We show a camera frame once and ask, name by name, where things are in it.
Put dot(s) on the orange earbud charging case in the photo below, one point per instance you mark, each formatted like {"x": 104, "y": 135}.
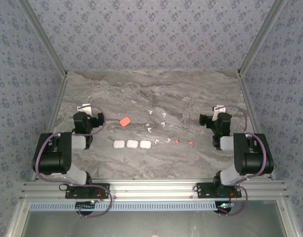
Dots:
{"x": 124, "y": 121}

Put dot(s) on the white earbud charging case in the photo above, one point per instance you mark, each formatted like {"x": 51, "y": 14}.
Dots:
{"x": 132, "y": 144}
{"x": 118, "y": 144}
{"x": 145, "y": 144}

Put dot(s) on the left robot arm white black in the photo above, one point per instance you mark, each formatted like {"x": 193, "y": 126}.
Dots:
{"x": 52, "y": 158}

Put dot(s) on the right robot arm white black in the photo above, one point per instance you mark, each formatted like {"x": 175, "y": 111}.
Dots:
{"x": 252, "y": 158}

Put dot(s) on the small circuit board with light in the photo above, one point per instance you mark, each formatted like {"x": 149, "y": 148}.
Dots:
{"x": 85, "y": 205}
{"x": 224, "y": 209}

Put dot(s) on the grey metal panel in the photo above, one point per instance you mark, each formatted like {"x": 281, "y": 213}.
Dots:
{"x": 153, "y": 224}

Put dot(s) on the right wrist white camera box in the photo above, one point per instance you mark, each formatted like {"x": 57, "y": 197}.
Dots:
{"x": 219, "y": 109}

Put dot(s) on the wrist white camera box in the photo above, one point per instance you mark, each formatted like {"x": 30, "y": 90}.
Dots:
{"x": 87, "y": 108}
{"x": 219, "y": 109}

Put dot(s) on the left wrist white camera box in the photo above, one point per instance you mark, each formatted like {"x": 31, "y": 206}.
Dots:
{"x": 87, "y": 108}

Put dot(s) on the aluminium table side rail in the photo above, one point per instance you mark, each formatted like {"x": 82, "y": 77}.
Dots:
{"x": 245, "y": 89}
{"x": 59, "y": 92}

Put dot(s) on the thin aluminium table edge rail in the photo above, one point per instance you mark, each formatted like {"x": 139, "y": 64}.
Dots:
{"x": 153, "y": 71}

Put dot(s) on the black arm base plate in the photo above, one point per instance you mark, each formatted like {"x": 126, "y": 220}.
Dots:
{"x": 205, "y": 192}
{"x": 69, "y": 194}

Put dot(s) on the wide aluminium mounting rail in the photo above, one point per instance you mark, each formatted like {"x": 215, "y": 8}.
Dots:
{"x": 153, "y": 188}

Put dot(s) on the aluminium corner post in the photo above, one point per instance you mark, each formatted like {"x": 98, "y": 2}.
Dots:
{"x": 45, "y": 37}
{"x": 260, "y": 37}

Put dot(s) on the aluminium lower frame post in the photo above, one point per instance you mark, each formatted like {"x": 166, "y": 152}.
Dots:
{"x": 16, "y": 222}
{"x": 288, "y": 222}

